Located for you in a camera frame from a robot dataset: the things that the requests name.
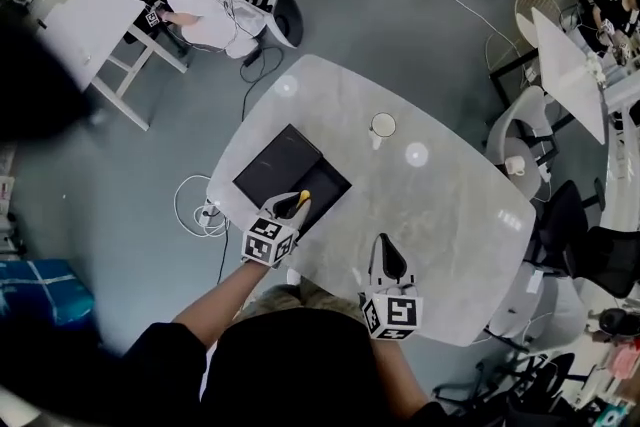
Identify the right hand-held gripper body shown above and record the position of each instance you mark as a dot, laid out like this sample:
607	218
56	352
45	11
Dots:
395	315

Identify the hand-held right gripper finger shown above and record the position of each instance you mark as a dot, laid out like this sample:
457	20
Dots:
400	267
379	265

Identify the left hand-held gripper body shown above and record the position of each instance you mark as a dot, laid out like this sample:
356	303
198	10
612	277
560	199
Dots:
267	242

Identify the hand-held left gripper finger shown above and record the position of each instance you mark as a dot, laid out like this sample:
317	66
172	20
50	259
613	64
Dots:
272	205
302	215

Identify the yellow screwdriver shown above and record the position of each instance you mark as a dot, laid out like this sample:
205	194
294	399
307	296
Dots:
303	198

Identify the black box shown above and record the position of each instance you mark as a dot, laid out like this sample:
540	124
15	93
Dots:
280	165

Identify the person's left forearm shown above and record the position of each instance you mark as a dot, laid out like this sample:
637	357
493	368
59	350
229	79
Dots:
220	300

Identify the person's right forearm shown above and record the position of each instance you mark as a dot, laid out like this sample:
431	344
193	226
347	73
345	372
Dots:
400	370

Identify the white power strip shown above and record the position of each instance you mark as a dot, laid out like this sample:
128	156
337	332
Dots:
207	212

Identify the person's olive trousers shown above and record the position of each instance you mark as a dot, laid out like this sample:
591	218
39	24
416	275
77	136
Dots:
310	300

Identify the person's black shirt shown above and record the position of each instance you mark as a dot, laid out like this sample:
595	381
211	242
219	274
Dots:
290	365

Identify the white cup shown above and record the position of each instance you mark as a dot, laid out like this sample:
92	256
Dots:
383	124

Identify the white paper sheet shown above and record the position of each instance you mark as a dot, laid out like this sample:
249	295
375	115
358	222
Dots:
535	282

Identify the white mug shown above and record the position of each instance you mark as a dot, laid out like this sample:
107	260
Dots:
515	166

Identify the black mesh office chair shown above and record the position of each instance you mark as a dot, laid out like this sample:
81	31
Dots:
615	260
540	385

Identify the grey shell chair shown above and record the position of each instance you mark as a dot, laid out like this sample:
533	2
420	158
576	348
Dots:
520	115
560	310

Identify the black and white chair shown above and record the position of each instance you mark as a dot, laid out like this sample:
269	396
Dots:
280	10

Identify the blue tarp bag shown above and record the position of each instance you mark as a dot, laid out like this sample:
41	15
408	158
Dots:
45	290

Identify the pink cart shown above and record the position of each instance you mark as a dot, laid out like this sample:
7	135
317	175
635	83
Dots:
627	362

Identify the white desk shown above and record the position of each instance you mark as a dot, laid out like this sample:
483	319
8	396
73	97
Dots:
90	30

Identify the white marble table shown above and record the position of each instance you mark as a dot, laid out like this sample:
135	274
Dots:
565	65

